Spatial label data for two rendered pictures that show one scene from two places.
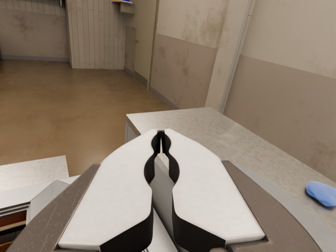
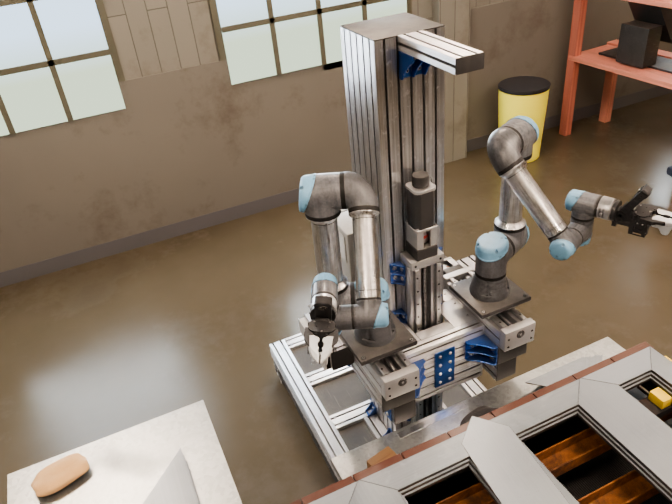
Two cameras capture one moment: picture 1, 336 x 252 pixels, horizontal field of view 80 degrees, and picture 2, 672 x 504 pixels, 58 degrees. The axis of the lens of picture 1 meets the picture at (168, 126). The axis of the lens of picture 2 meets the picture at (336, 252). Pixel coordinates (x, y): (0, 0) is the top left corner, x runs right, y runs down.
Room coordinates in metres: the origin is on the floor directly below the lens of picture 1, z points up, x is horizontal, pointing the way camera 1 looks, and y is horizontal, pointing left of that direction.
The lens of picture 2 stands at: (1.22, 0.29, 2.51)
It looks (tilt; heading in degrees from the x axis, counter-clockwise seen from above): 33 degrees down; 191
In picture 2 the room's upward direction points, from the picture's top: 6 degrees counter-clockwise
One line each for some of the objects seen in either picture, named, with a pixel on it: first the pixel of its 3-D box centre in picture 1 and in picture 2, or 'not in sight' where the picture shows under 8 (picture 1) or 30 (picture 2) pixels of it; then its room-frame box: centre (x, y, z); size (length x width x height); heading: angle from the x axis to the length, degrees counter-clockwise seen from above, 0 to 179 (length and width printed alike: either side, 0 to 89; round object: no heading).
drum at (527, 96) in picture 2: not in sight; (521, 120); (-4.16, 1.03, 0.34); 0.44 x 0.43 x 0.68; 122
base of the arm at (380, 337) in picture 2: not in sight; (374, 322); (-0.46, 0.07, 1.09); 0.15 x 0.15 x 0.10
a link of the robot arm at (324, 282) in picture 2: not in sight; (324, 292); (-0.18, -0.03, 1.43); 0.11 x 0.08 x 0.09; 6
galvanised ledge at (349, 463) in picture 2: not in sight; (496, 412); (-0.44, 0.52, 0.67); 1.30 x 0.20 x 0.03; 123
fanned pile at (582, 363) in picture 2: not in sight; (575, 377); (-0.61, 0.83, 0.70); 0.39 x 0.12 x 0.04; 123
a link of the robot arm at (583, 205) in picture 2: not in sight; (584, 203); (-0.69, 0.79, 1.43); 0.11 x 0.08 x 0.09; 58
